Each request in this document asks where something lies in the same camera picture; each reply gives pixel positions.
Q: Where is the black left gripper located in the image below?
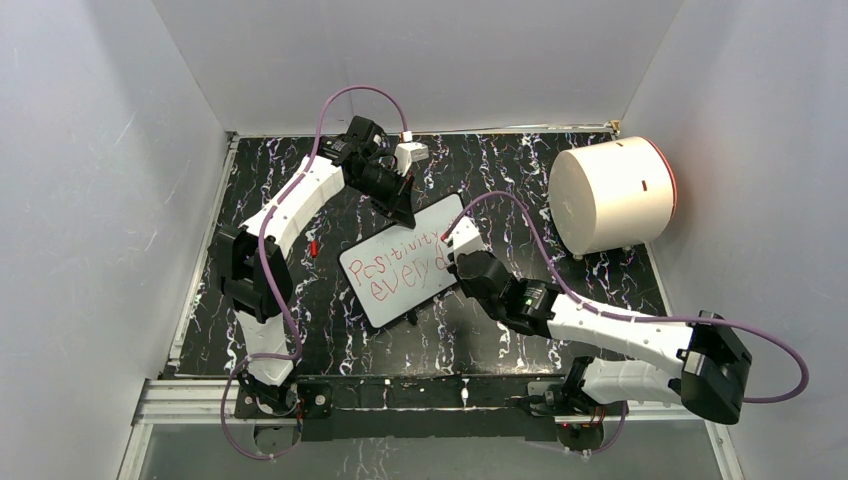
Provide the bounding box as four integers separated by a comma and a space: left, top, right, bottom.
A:
351, 166, 417, 231

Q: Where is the small white whiteboard black frame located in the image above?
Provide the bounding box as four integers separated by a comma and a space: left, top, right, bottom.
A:
338, 192, 464, 329

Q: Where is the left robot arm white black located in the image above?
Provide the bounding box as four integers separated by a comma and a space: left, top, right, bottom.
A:
209, 116, 416, 416

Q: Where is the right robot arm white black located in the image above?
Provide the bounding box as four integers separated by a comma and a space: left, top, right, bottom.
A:
448, 251, 752, 425

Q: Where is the white cylindrical drum red rim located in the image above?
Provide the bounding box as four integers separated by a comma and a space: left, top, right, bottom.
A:
548, 136, 678, 256

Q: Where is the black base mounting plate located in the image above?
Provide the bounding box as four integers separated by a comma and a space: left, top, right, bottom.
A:
297, 375, 567, 442

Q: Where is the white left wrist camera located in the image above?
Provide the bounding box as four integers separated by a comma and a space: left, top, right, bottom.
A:
394, 131, 429, 175

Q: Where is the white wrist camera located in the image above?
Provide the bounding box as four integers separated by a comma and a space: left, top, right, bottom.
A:
394, 131, 429, 175
441, 216, 488, 266

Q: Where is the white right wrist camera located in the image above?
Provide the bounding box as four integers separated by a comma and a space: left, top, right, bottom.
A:
441, 216, 488, 266

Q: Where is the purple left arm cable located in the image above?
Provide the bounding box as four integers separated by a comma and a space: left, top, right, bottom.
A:
219, 85, 409, 462

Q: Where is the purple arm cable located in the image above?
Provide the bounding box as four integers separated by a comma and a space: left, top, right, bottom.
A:
441, 191, 810, 458
219, 85, 409, 462

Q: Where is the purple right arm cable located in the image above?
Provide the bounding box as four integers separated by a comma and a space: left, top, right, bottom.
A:
441, 191, 810, 458

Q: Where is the aluminium front frame rail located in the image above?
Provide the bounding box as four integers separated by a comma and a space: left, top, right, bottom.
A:
119, 377, 743, 479

